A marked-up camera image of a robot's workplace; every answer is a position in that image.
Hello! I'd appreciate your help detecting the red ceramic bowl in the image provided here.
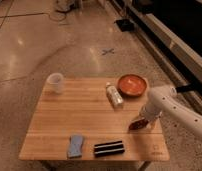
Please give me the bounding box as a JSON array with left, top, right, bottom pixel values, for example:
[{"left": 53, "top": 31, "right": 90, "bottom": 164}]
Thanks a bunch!
[{"left": 117, "top": 74, "right": 147, "bottom": 97}]

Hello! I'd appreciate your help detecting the translucent plastic cup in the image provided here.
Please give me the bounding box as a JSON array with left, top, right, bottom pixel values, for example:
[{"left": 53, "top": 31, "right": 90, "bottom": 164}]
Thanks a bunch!
[{"left": 47, "top": 73, "right": 64, "bottom": 93}]

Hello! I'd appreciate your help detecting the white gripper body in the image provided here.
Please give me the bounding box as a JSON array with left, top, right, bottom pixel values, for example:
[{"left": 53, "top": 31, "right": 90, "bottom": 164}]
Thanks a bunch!
[{"left": 140, "top": 103, "right": 161, "bottom": 124}]

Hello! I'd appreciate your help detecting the blue folded cloth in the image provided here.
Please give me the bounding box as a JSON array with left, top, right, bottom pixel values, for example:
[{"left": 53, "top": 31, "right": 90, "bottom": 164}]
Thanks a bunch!
[{"left": 67, "top": 135, "right": 84, "bottom": 158}]

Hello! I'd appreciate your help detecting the white plastic bottle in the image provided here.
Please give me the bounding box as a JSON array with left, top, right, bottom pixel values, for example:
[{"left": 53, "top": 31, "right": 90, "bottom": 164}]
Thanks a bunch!
[{"left": 106, "top": 82, "right": 124, "bottom": 108}]

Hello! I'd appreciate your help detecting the wooden folding table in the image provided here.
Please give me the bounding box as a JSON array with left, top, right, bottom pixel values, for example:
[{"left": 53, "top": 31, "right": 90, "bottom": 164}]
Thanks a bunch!
[{"left": 19, "top": 78, "right": 169, "bottom": 162}]

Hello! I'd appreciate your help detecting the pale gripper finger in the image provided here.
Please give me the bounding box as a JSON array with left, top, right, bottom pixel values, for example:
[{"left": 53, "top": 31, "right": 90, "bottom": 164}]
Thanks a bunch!
[{"left": 133, "top": 118, "right": 148, "bottom": 130}]

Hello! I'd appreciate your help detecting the black floor plate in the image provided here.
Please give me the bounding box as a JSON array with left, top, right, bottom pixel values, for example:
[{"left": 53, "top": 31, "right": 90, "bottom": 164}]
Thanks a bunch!
[{"left": 115, "top": 19, "right": 134, "bottom": 32}]

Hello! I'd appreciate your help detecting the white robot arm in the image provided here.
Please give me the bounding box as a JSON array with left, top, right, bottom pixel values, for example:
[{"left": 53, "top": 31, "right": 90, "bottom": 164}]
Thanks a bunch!
[{"left": 139, "top": 85, "right": 202, "bottom": 142}]

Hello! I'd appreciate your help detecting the black striped block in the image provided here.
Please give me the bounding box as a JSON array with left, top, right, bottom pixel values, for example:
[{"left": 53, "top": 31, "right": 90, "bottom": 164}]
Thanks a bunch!
[{"left": 94, "top": 141, "right": 125, "bottom": 157}]

